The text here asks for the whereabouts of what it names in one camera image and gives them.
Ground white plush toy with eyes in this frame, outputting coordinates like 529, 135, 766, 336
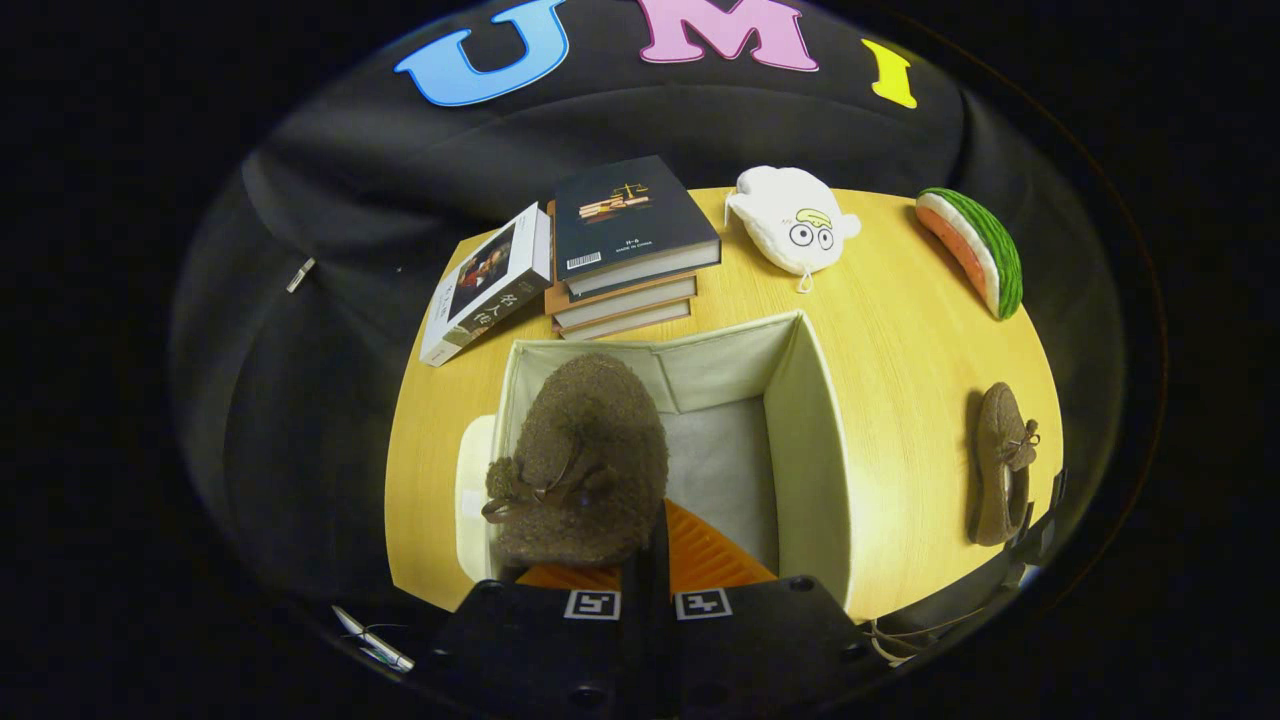
725, 165, 861, 293

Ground dark hardcover book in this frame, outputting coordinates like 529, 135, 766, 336
553, 155, 721, 298

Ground brown cover book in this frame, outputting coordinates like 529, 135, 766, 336
545, 200, 699, 331

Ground brown fuzzy shoe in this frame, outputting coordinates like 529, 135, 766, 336
482, 352, 669, 569
968, 382, 1041, 547

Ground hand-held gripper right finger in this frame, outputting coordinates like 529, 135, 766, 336
646, 498, 883, 720

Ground thin brown book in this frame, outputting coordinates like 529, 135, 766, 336
555, 298, 693, 341

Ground fabric storage box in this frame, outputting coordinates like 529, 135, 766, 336
455, 310, 853, 613

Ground watermelon slice plush toy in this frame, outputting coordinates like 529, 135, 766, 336
915, 187, 1024, 321

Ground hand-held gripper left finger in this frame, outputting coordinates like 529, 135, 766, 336
430, 560, 651, 720

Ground white portrait cover book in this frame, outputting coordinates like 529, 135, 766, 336
420, 203, 553, 368

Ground black backdrop cloth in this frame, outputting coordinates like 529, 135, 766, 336
170, 0, 1131, 641

